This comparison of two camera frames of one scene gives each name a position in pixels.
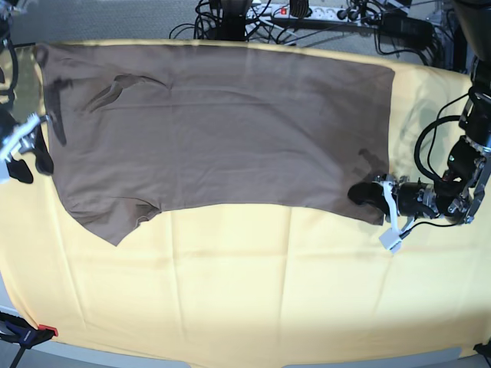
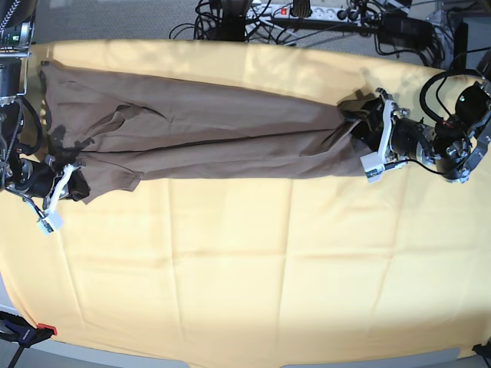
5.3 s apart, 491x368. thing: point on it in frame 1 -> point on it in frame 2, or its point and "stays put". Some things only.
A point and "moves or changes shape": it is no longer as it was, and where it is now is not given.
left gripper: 414,200 -> 400,139
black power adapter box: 403,27 stays put
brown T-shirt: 136,128 moves or changes shape
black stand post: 234,21 stays put
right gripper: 22,140 -> 44,179
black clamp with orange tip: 19,331 stays put
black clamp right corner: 484,349 stays put
